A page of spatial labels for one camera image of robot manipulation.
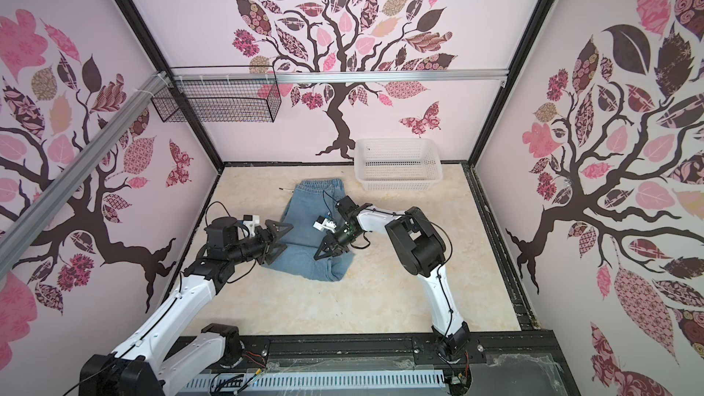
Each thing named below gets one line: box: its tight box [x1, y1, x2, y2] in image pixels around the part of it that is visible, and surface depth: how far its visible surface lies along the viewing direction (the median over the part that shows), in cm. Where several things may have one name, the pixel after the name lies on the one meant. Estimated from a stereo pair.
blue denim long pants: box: [263, 178, 355, 282], surface depth 88 cm
